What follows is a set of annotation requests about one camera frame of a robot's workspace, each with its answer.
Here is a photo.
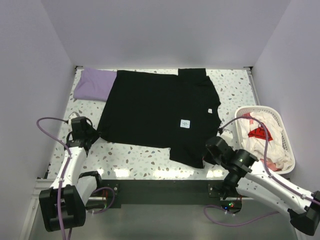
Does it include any black t shirt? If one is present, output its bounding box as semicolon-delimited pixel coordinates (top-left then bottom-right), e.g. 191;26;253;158
97;68;221;169

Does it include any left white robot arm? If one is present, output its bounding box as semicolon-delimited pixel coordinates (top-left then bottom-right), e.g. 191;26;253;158
39;116;104;232

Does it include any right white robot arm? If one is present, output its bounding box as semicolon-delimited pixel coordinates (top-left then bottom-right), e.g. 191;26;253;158
204;136;320;236

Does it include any white red print t shirt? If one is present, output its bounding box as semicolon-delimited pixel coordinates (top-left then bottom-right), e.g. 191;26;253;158
237;111;294;171

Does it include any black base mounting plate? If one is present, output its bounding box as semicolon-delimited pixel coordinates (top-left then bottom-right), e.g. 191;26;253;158
74;178;253;211

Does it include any white laundry basket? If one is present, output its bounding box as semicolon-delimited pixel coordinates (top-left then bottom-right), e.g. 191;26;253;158
234;105;296;175

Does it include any folded purple t shirt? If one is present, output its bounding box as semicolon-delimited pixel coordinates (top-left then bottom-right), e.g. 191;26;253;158
73;68;117;102

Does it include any pink garment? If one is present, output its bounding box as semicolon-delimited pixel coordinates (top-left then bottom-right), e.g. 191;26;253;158
266;160;281;172

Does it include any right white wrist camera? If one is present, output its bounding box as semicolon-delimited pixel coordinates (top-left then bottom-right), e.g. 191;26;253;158
219;130;234;145

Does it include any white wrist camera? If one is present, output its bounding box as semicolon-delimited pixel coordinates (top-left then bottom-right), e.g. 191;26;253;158
219;130;234;145
68;112;80;120

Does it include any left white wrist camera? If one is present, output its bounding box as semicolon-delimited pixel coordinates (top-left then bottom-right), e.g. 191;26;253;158
68;112;80;120

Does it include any aluminium frame rail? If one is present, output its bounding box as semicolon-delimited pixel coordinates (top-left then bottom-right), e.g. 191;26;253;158
32;178;54;198

